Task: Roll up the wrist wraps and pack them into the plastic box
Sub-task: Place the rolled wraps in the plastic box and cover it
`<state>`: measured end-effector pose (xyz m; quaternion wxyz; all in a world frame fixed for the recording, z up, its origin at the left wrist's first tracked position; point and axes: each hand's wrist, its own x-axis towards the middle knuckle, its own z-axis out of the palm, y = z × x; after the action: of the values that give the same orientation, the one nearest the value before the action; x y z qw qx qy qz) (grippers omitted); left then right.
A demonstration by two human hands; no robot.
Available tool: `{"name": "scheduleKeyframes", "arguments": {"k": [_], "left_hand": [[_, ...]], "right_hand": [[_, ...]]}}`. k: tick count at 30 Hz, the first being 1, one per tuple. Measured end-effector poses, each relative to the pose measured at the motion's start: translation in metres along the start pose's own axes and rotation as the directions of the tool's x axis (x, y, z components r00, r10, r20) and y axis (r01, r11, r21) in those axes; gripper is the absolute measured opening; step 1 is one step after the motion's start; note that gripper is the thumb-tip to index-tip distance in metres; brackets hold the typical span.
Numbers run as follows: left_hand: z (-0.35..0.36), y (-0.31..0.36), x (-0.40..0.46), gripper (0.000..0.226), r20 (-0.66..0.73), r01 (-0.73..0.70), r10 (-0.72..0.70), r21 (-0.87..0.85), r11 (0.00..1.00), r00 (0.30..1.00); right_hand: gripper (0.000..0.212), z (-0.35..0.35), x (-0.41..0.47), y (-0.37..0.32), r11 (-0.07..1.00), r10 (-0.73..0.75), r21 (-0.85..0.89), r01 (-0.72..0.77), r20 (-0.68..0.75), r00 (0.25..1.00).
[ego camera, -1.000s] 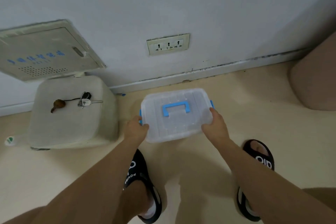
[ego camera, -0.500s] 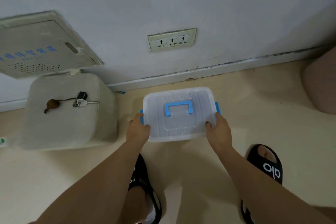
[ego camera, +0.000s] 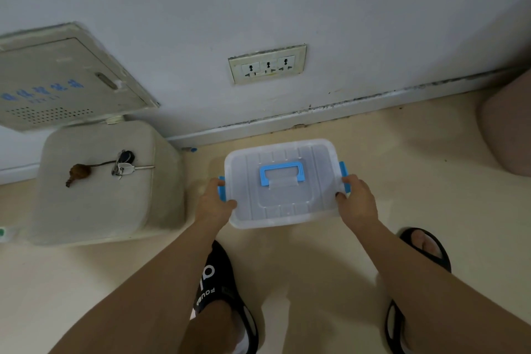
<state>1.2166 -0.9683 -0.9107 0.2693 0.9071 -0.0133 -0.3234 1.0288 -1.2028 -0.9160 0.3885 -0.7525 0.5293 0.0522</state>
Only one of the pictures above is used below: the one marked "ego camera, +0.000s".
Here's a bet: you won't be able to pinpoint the person's left hand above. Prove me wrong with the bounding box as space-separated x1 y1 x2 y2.
194 177 238 228

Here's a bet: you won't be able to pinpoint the person's right hand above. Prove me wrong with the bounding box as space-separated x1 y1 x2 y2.
335 174 381 229

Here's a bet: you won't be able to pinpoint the clear storage box blue handle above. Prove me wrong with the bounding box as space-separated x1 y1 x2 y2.
218 139 352 229

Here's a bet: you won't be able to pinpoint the person's right forearm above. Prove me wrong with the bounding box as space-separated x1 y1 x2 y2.
345 219 531 354

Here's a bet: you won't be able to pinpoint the person's left forearm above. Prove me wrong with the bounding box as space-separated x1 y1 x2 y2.
49 219 231 354

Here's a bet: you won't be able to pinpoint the black left slipper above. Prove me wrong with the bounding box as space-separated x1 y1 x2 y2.
189 240 260 354

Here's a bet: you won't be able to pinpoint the black slipper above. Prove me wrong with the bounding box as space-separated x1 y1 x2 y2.
189 240 260 354
383 227 452 354

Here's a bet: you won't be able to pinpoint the white baseboard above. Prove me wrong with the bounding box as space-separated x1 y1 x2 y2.
0 65 531 187

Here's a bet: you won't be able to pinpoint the person's right foot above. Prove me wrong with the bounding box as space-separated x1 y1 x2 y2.
402 230 443 354

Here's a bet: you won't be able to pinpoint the person's foot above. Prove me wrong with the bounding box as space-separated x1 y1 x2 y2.
402 230 443 354
179 299 250 354

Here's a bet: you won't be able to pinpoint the silver keys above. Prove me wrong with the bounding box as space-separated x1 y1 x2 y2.
111 162 156 180

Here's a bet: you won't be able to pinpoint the black right slipper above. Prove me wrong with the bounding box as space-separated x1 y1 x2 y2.
383 227 452 354

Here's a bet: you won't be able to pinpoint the beige cushioned stool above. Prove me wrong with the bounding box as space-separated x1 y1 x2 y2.
27 120 186 247

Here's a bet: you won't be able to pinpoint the person's left foot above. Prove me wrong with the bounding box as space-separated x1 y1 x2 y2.
179 299 250 354

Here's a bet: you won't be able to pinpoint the white wall power outlet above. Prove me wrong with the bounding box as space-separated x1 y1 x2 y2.
228 44 308 85

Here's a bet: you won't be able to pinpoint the brown keychain charm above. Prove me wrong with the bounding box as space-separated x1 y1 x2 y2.
65 163 93 188

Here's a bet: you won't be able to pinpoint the white wall utility panel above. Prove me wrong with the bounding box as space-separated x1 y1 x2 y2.
0 22 161 132

